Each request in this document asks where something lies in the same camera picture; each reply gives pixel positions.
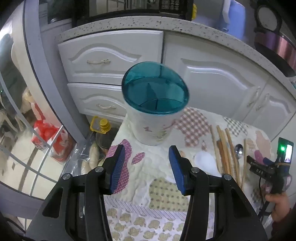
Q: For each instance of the clear plastic bag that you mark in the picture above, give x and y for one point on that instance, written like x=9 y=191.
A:
x=90 y=155

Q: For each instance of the wide white cabinet door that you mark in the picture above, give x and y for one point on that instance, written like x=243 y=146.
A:
x=208 y=69

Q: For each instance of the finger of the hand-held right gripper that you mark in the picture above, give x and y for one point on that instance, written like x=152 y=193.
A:
x=266 y=160

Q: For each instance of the blue electric kettle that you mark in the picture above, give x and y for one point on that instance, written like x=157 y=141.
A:
x=233 y=16

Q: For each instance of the large white cabinet drawer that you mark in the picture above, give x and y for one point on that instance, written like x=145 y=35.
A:
x=108 y=46

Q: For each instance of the purple rice cooker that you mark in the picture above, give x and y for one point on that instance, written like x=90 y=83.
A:
x=275 y=44

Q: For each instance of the red plastic bag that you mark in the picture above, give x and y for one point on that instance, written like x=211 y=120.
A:
x=50 y=139

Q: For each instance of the person's right hand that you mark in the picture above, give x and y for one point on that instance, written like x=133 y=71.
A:
x=279 y=204

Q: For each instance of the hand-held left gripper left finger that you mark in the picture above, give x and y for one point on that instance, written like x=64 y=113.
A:
x=118 y=166

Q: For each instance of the glass sliding door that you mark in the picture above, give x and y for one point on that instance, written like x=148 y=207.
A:
x=18 y=92

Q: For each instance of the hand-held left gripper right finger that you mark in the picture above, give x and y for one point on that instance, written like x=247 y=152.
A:
x=177 y=166

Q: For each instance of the patchwork printed blanket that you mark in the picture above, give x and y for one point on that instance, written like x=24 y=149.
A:
x=157 y=160

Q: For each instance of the oil bottle yellow cap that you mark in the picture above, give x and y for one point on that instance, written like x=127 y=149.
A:
x=104 y=134

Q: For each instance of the black microwave oven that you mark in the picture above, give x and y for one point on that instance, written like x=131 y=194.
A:
x=138 y=9

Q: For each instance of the white utensil holder teal rim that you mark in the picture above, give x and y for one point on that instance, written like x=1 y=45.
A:
x=152 y=125

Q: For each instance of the speckled stone countertop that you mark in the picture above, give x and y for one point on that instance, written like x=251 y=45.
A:
x=161 y=23

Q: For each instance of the narrow white cabinet door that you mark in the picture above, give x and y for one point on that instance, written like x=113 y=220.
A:
x=277 y=104

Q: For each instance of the metal spoon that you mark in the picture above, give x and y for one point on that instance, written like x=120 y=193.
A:
x=239 y=150

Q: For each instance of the small white cabinet drawer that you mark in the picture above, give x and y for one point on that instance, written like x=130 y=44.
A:
x=92 y=97

